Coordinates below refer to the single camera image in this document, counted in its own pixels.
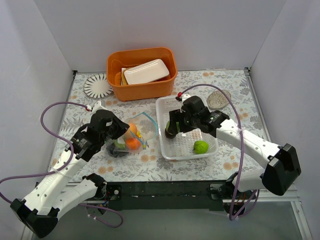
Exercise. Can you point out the orange mandarin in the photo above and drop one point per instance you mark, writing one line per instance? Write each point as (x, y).
(132, 143)

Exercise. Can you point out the striped round plate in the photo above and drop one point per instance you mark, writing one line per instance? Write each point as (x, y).
(97, 86)

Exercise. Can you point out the yellow item in tub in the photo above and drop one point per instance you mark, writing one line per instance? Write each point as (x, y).
(123, 78)

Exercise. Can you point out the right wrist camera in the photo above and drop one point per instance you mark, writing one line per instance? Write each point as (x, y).
(181, 97)

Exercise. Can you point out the yellow banana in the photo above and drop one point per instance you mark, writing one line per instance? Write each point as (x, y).
(138, 134)

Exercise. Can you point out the green starfruit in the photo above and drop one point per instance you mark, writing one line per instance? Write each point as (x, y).
(119, 145)

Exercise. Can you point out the peach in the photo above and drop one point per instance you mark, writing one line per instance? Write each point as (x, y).
(132, 131)

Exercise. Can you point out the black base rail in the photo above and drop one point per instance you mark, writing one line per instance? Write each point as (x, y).
(213, 195)

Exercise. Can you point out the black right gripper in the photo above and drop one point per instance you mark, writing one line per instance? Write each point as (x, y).
(177, 122)

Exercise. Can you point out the white rectangular plate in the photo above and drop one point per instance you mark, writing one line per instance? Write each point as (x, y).
(147, 72)

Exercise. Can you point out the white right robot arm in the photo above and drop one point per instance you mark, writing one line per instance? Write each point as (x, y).
(280, 164)

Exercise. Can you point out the speckled oval ceramic dish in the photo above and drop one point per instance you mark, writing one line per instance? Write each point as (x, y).
(216, 100)

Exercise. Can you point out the orange plastic tub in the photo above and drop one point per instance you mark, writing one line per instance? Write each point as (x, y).
(132, 58)

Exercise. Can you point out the floral tablecloth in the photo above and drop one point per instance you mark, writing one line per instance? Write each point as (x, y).
(149, 164)

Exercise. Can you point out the white plastic perforated basket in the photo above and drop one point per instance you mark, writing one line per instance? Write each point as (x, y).
(190, 145)

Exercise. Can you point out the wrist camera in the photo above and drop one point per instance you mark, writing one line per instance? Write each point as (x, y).
(99, 105)
(181, 97)

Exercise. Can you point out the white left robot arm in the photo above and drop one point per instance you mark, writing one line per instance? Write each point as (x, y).
(41, 209)

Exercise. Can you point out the clear zip top bag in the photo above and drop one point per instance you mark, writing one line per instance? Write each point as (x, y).
(142, 129)

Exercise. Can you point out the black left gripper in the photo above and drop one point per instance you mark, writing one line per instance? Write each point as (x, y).
(119, 128)

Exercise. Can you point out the dark mangosteen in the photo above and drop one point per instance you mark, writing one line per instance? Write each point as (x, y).
(168, 135)

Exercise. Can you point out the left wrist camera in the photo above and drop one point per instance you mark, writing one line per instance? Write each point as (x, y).
(99, 105)

